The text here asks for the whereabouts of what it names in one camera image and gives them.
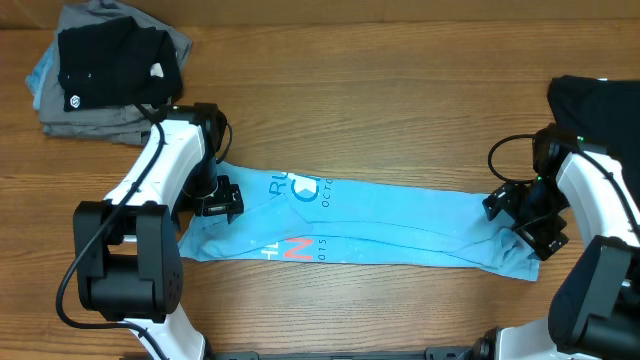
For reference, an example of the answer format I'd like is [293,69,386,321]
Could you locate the grey folded garment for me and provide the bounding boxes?
[38,0,192,146]

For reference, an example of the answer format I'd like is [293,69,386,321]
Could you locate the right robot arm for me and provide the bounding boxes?
[466,124,639,359]

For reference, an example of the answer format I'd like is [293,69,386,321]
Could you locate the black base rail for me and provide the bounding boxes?
[208,346,472,360]

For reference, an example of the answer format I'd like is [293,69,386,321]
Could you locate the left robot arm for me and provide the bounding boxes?
[56,103,244,359]

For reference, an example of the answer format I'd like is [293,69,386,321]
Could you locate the light blue folded garment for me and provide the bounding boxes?
[25,44,54,111]

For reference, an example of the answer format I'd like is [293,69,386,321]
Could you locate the black folded shirt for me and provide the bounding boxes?
[58,17,183,112]

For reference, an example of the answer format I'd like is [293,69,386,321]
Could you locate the light blue t-shirt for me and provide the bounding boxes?
[179,163,540,281]

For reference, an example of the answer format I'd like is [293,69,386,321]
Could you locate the black garment right side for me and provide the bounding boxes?
[547,75,639,201]

